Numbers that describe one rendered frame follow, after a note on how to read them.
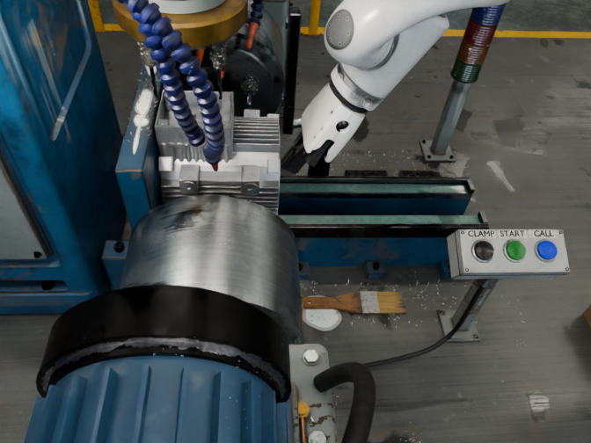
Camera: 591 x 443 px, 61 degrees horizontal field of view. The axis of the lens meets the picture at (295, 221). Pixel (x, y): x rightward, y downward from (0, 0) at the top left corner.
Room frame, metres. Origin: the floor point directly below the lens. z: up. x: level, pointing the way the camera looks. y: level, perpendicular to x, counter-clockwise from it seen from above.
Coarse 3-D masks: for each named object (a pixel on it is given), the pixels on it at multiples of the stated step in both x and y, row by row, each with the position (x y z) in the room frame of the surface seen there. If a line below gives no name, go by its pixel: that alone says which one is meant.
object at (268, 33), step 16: (240, 32) 0.90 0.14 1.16; (256, 32) 0.93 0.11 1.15; (272, 32) 0.99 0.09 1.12; (208, 48) 0.88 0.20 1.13; (240, 48) 0.89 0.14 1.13; (256, 48) 0.89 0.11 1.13; (272, 48) 0.92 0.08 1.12; (176, 64) 0.87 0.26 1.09; (208, 64) 0.87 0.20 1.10; (240, 64) 0.88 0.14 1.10; (256, 64) 0.89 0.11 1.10; (272, 64) 0.89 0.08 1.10; (224, 80) 0.88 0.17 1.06; (240, 80) 0.88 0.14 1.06; (256, 80) 0.88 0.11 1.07; (272, 80) 0.89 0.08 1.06; (240, 96) 0.88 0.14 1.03; (256, 96) 0.89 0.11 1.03; (272, 96) 0.89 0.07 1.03; (240, 112) 0.88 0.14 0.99; (272, 112) 0.89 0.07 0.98
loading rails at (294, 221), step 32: (288, 192) 0.72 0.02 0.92; (320, 192) 0.73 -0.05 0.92; (352, 192) 0.74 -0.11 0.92; (384, 192) 0.75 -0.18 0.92; (416, 192) 0.75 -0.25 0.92; (448, 192) 0.76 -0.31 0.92; (288, 224) 0.63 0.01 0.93; (320, 224) 0.63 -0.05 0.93; (352, 224) 0.64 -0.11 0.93; (384, 224) 0.65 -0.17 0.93; (416, 224) 0.66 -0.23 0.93; (448, 224) 0.66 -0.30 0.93; (480, 224) 0.67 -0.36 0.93; (320, 256) 0.63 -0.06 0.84; (352, 256) 0.63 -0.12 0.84; (384, 256) 0.64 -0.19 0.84; (416, 256) 0.65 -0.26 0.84; (448, 256) 0.66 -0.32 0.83
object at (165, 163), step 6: (270, 114) 0.74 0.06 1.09; (276, 114) 0.74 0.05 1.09; (162, 156) 0.60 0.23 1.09; (168, 156) 0.60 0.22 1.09; (162, 162) 0.60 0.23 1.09; (168, 162) 0.60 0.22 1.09; (270, 162) 0.62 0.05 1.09; (276, 162) 0.62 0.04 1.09; (162, 168) 0.59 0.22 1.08; (168, 168) 0.59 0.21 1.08; (270, 168) 0.61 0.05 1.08; (276, 168) 0.61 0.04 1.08
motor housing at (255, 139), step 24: (240, 120) 0.69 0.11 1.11; (264, 120) 0.71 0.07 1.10; (240, 144) 0.64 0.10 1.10; (264, 144) 0.64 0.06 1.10; (240, 168) 0.62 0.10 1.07; (264, 168) 0.62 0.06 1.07; (168, 192) 0.58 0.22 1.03; (216, 192) 0.59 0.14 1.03; (240, 192) 0.59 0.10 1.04; (264, 192) 0.59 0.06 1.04
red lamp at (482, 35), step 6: (468, 24) 1.04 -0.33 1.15; (474, 24) 1.02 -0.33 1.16; (468, 30) 1.03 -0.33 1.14; (474, 30) 1.02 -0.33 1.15; (480, 30) 1.01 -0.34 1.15; (486, 30) 1.01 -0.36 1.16; (492, 30) 1.01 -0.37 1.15; (468, 36) 1.02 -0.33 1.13; (474, 36) 1.01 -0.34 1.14; (480, 36) 1.01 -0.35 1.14; (486, 36) 1.01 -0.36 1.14; (492, 36) 1.02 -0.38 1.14; (474, 42) 1.01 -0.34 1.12; (480, 42) 1.01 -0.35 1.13; (486, 42) 1.01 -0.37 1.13
